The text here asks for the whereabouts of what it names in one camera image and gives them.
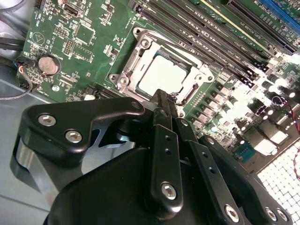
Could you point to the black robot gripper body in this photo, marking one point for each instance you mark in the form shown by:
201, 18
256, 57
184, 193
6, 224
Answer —
105, 199

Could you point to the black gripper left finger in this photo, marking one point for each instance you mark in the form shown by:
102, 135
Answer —
70, 112

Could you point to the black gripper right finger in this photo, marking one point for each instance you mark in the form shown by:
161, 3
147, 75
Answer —
211, 178

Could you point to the metal socket cover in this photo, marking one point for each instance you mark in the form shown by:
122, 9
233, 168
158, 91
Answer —
143, 62

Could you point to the silver CPU chip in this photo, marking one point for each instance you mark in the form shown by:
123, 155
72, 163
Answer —
161, 75

